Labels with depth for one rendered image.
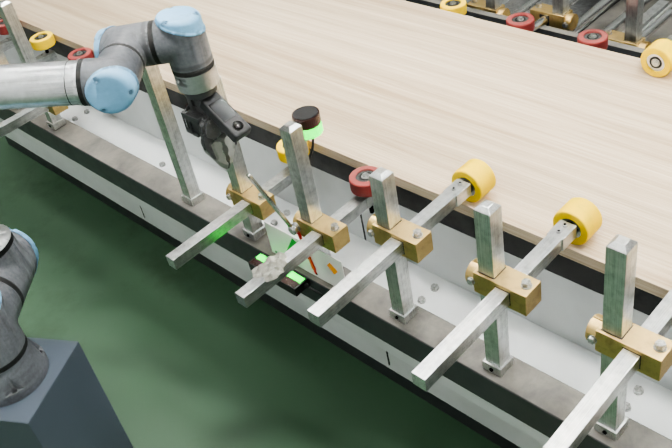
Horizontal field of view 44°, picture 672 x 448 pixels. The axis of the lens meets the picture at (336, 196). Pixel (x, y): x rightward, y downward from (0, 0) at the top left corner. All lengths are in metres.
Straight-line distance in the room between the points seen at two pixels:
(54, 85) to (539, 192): 1.01
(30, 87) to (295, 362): 1.45
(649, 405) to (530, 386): 0.24
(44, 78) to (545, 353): 1.17
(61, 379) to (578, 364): 1.21
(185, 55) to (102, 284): 1.74
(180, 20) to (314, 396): 1.39
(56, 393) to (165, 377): 0.77
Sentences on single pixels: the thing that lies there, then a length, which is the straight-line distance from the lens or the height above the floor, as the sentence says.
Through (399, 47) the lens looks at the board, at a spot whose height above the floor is 0.90.
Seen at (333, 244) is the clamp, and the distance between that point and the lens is 1.86.
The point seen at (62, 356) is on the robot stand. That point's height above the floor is 0.60.
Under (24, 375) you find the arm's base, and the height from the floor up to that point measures 0.65.
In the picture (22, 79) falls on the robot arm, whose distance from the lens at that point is 1.68.
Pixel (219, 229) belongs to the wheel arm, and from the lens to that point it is 2.01.
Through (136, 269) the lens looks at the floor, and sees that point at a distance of 3.34.
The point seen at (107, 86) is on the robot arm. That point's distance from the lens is 1.62.
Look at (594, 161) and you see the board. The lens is 1.94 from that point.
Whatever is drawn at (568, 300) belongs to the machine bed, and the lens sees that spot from 1.84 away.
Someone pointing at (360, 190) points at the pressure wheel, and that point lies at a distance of 1.92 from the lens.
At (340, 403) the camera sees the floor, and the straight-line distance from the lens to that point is 2.65.
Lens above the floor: 2.06
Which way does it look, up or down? 37 degrees down
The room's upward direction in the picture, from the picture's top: 12 degrees counter-clockwise
